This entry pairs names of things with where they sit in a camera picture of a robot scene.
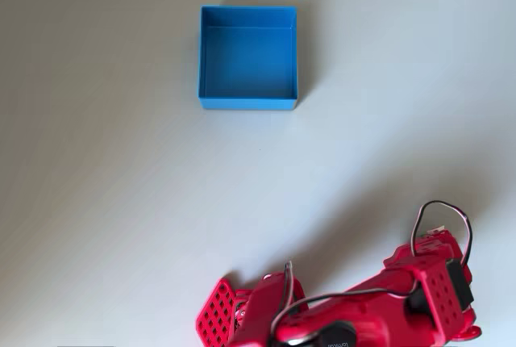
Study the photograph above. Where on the red robot arm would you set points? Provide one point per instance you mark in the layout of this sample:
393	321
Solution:
363	298

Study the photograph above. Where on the blue plastic box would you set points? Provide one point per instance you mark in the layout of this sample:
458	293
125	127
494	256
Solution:
248	60

